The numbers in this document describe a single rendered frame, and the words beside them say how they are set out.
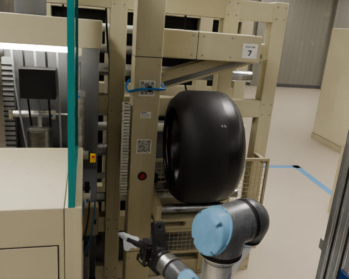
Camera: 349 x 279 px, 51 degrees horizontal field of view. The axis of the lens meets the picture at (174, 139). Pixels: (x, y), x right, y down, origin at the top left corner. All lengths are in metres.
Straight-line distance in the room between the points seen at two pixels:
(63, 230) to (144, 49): 0.93
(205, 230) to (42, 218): 0.48
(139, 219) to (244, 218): 1.09
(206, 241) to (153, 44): 1.05
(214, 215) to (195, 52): 1.28
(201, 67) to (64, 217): 1.37
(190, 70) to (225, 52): 0.24
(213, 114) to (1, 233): 1.04
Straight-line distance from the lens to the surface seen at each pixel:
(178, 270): 1.21
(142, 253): 1.36
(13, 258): 1.22
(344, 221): 0.98
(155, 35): 1.74
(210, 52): 2.09
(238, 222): 0.96
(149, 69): 1.75
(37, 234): 1.18
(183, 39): 2.04
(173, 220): 1.92
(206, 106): 1.78
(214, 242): 0.94
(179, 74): 2.20
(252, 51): 2.18
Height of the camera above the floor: 1.79
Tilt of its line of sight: 17 degrees down
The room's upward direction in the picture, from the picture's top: 5 degrees clockwise
